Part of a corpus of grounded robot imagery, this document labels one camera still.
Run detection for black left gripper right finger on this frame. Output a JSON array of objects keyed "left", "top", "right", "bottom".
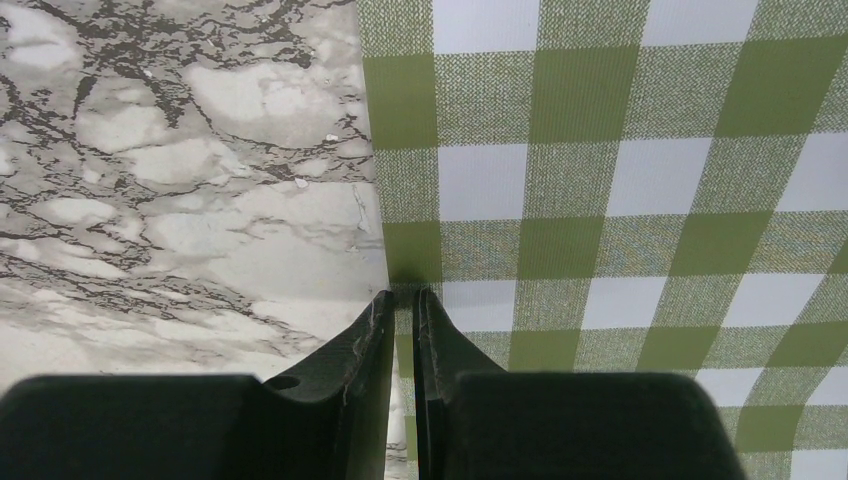
[{"left": 411, "top": 289, "right": 744, "bottom": 479}]

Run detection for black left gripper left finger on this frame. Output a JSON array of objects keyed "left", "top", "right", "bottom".
[{"left": 1, "top": 291, "right": 394, "bottom": 479}]

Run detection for green white checkered cloth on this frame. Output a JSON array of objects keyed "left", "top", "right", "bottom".
[{"left": 357, "top": 1, "right": 847, "bottom": 479}]

